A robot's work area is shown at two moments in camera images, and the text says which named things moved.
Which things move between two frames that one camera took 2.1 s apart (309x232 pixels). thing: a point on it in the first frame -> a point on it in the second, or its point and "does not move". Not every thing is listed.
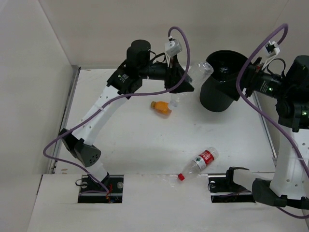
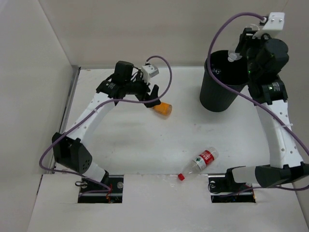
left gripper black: (170, 77) -> (146, 95)
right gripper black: (250, 77) -> (247, 39)
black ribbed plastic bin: (214, 91) does not move
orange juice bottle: (161, 107) does not move
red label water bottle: (200, 162) does not move
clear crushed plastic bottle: (198, 72) -> (233, 56)
